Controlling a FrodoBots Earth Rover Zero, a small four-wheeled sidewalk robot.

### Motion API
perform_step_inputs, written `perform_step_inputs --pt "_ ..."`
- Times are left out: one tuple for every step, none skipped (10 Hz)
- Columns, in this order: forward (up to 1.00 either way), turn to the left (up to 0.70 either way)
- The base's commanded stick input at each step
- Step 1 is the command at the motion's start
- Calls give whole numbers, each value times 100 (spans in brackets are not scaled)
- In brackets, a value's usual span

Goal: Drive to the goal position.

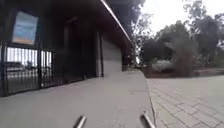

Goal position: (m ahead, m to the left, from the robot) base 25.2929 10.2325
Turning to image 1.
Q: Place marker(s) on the grey concrete path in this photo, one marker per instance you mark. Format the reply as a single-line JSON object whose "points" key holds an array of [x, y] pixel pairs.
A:
{"points": [[100, 96]]}

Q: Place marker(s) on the dark building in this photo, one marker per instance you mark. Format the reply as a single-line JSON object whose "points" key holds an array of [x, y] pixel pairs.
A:
{"points": [[83, 36]]}

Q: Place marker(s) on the robot's own part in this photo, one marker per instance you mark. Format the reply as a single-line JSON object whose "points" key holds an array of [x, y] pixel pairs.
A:
{"points": [[147, 121], [80, 122]]}

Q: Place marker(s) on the row of trees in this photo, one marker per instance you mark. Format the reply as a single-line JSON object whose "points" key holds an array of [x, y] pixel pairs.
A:
{"points": [[186, 40]]}

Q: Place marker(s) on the grey paving stone area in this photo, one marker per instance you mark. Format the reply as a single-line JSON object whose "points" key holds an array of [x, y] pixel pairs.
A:
{"points": [[190, 100]]}

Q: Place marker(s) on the black metal fence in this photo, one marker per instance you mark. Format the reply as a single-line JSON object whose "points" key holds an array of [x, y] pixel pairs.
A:
{"points": [[26, 68]]}

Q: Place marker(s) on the bare earth strip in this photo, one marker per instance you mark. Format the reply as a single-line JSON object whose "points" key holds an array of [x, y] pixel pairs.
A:
{"points": [[206, 72]]}

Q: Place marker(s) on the blue poster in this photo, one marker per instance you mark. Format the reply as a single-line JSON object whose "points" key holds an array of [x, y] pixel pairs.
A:
{"points": [[24, 28]]}

